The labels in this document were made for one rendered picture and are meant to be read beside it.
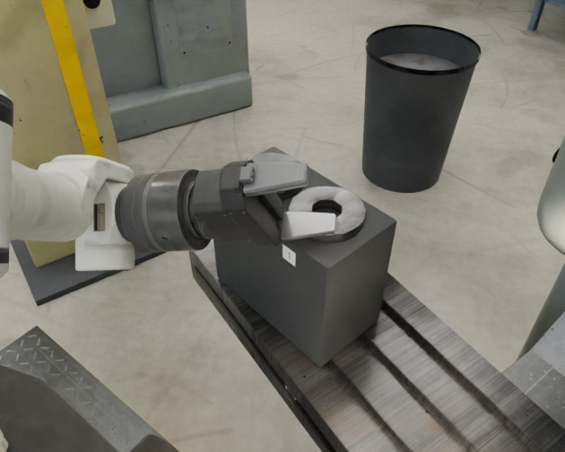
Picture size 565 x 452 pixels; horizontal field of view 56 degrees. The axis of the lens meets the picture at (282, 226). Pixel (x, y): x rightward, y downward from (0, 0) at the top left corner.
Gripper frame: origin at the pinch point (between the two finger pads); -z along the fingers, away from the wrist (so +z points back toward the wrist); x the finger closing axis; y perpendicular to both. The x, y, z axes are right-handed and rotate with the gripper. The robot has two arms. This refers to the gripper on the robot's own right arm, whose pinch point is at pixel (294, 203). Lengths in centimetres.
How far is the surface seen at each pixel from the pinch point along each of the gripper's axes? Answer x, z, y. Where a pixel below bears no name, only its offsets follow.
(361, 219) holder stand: -9.1, -5.0, 2.2
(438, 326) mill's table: -30.8, -11.7, -4.5
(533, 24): -287, -68, 291
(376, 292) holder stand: -21.2, -4.7, -2.6
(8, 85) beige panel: -49, 116, 75
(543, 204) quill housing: 15.2, -20.7, -9.5
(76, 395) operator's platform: -63, 73, -14
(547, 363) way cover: -39.4, -25.9, -7.4
